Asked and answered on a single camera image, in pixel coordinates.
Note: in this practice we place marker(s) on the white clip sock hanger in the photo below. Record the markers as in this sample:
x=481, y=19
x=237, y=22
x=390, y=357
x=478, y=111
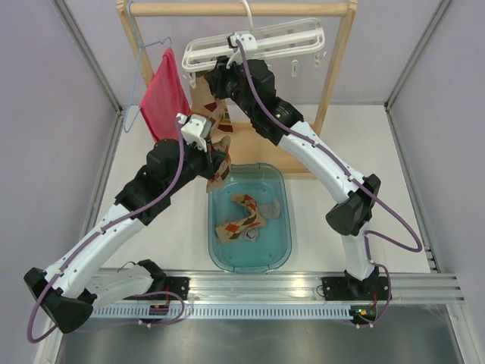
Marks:
x=290, y=39

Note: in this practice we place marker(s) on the blue translucent plastic bin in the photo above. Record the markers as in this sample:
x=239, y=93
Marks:
x=273, y=245

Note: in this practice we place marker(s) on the aluminium mounting rail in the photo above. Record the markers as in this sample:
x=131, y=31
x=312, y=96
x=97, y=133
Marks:
x=304, y=287

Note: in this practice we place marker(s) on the red mesh cloth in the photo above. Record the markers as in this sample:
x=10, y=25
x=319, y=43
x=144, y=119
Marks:
x=164, y=99

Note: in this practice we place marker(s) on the blue wire hanger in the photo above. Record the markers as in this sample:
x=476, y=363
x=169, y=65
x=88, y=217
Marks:
x=127, y=126

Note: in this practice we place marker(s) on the slotted cable duct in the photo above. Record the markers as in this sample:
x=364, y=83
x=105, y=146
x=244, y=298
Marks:
x=138, y=310

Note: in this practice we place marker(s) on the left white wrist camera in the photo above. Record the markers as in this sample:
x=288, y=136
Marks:
x=194, y=128

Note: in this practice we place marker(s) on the argyle patterned sock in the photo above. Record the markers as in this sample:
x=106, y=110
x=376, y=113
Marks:
x=233, y=230

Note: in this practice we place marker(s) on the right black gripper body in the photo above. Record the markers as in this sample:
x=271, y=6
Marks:
x=226, y=83

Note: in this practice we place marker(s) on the left aluminium frame post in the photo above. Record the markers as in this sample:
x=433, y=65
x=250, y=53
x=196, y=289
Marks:
x=68, y=19

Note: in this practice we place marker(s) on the grey ankle sock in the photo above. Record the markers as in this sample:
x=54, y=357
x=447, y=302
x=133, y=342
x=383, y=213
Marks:
x=251, y=234
x=270, y=210

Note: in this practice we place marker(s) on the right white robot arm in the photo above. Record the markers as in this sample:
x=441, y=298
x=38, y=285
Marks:
x=250, y=86

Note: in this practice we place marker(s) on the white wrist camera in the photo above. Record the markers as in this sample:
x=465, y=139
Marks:
x=244, y=45
x=194, y=128

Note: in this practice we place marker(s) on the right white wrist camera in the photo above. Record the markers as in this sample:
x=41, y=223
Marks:
x=244, y=45

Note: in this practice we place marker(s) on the cream striped sock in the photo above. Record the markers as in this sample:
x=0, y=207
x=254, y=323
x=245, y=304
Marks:
x=208, y=106

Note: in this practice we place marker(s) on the right aluminium frame post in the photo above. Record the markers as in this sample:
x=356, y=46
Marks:
x=423, y=42

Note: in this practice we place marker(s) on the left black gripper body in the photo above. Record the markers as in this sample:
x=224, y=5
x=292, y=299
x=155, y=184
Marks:
x=202, y=162

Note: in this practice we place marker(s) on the aluminium frame post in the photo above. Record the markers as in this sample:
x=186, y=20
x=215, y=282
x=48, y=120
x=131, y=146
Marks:
x=423, y=42
x=68, y=19

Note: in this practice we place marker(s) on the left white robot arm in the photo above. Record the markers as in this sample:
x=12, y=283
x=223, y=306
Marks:
x=67, y=291

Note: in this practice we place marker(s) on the wooden clothes rack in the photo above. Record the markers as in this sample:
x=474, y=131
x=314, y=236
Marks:
x=345, y=10

